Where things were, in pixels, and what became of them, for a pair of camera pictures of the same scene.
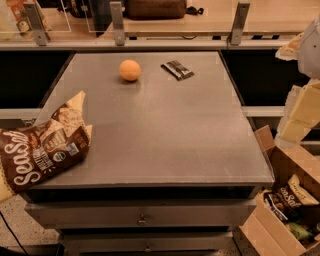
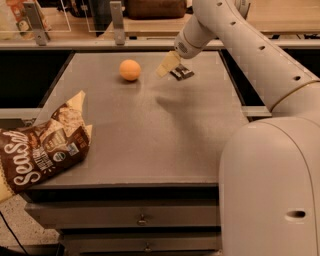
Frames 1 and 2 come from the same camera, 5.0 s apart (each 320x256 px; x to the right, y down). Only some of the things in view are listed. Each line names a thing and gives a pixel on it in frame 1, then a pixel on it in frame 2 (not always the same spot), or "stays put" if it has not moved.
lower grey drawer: [147, 241] stays put
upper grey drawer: [141, 214] stays put
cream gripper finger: [301, 113] → [183, 48]
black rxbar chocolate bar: [176, 70] stays put
